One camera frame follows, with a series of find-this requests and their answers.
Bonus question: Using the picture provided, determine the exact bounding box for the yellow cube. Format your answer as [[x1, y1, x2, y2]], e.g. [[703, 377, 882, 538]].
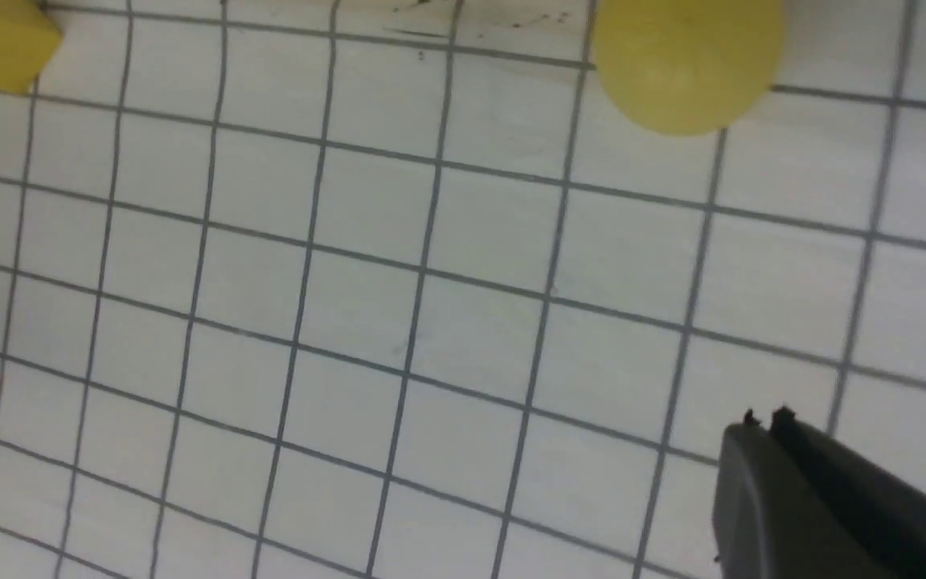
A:
[[0, 1, 62, 94]]

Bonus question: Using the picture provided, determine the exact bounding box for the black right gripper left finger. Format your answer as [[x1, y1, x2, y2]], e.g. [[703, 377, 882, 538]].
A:
[[712, 410, 895, 578]]

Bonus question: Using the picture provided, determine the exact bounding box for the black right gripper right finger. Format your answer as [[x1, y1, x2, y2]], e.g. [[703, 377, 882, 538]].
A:
[[769, 407, 926, 578]]

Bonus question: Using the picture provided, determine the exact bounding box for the yellow bun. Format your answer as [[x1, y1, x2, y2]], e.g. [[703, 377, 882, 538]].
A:
[[592, 1, 785, 136]]

